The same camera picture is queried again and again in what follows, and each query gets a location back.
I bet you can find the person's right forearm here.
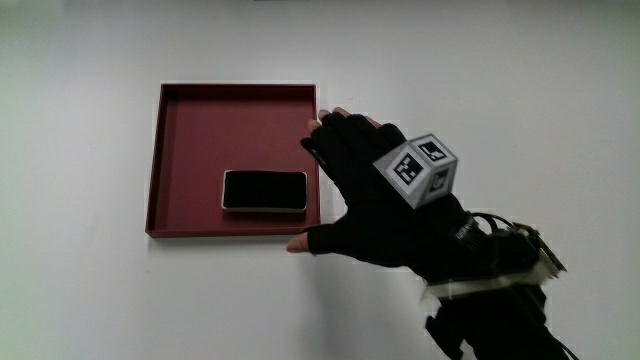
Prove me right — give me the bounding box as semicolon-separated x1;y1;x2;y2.
418;211;581;360

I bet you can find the person's right hand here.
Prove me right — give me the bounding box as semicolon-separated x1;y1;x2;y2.
286;106;501;283

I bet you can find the dark red square tray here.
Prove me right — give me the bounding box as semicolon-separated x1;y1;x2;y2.
144;82;322;239

